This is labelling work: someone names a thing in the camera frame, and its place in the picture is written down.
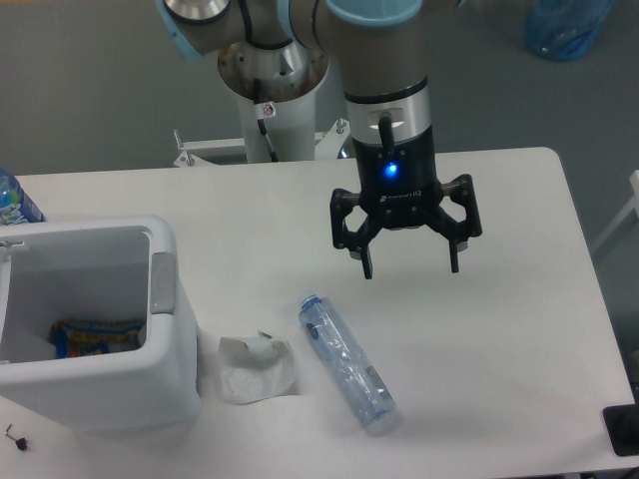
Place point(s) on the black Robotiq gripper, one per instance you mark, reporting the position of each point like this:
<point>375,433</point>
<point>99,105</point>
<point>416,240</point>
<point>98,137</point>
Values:
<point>394,164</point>

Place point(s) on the crushed clear plastic bottle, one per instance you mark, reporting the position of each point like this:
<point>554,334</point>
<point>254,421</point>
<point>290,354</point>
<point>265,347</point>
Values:
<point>350,368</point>

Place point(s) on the white paper wrapper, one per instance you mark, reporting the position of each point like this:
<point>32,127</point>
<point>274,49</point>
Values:
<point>253,369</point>

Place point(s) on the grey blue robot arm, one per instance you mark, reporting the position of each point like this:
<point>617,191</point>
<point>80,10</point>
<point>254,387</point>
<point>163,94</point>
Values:
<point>385,88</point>

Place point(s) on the white plastic trash can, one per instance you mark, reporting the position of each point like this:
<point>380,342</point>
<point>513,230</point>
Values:
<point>103,270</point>

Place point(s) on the blue plastic bag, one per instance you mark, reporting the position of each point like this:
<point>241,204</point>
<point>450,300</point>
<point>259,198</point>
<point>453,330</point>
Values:
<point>564,30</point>

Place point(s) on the black device at edge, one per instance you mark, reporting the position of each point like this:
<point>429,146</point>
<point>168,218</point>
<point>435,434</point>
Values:
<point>622,425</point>

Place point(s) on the colourful snack wrapper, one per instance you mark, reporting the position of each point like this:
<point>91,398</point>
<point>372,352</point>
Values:
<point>78,338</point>

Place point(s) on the blue labelled bottle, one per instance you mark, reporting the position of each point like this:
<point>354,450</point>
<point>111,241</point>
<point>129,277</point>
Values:
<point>16,206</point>

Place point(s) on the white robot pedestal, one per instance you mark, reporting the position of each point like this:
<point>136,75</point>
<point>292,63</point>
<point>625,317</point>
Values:
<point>279,100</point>

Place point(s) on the white furniture frame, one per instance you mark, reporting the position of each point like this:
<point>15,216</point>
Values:
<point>621,224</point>

